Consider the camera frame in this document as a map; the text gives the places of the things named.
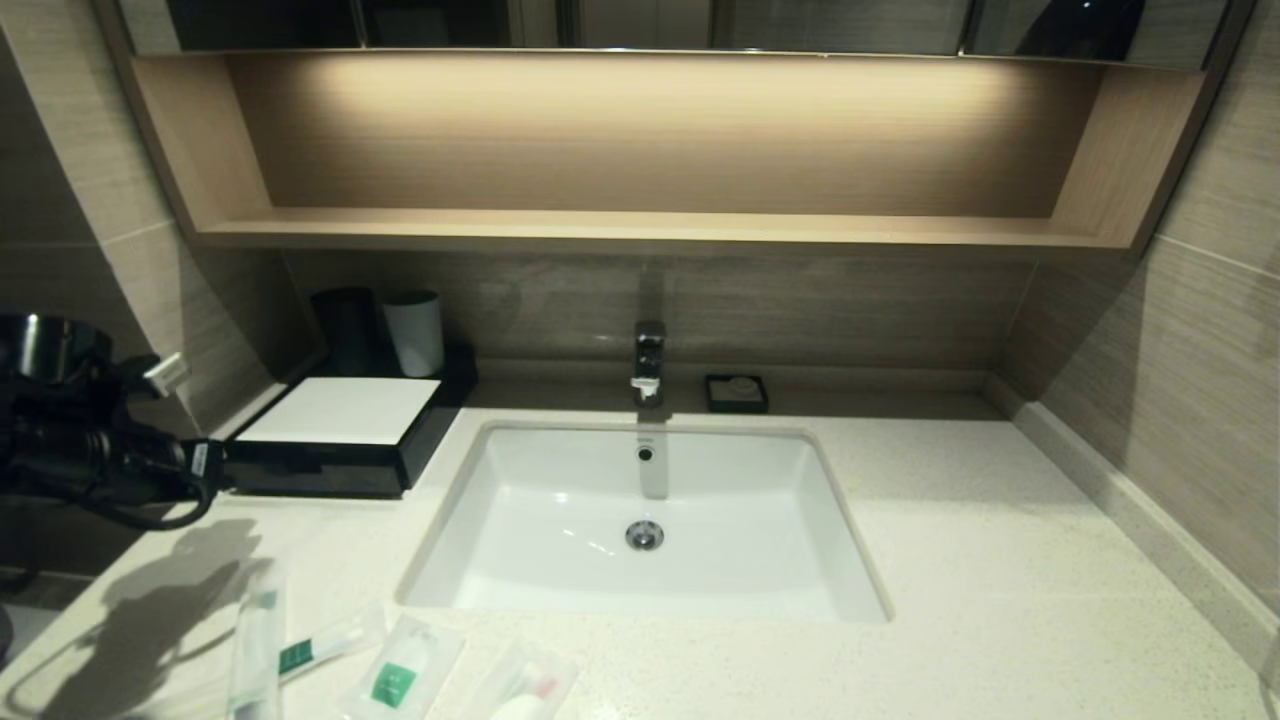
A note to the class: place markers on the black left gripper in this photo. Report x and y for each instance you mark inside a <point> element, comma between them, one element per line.
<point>105,430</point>

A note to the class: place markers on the black cup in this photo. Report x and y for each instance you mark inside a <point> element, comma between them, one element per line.
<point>348,330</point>

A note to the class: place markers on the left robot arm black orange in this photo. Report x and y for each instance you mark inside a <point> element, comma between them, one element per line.
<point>40,350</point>

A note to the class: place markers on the black box with white top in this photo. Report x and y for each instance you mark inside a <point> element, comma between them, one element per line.
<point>350,410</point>

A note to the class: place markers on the toothbrush in clear wrapper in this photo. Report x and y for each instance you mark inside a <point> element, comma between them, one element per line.
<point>258,650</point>

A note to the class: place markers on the toothbrush wrapper with green label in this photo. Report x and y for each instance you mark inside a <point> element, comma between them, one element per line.
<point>330,640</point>

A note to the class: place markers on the white cup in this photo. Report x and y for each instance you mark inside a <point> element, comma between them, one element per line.
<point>415,335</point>

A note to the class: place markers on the clear sachet with green label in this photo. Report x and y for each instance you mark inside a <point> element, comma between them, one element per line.
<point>400,670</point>

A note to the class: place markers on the white sink basin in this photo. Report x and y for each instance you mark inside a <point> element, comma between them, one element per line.
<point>560,540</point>

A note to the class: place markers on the clear sachet with pink item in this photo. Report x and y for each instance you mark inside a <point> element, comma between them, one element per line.
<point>525,685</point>

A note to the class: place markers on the chrome sink drain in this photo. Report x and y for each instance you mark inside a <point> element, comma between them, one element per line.
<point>645,536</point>

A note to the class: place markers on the chrome faucet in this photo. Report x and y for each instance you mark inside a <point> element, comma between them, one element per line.
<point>649,360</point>

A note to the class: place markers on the black soap dish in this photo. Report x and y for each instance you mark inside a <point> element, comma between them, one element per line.
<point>712,400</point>

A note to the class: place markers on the round beige soap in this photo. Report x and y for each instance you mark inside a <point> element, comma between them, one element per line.
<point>742,387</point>

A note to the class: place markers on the mirror cabinet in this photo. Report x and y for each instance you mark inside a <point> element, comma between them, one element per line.
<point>640,22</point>

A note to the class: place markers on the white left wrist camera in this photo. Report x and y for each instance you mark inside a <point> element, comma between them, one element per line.
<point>168,375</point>

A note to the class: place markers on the wooden wall shelf niche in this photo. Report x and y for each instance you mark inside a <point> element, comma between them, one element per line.
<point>640,150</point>

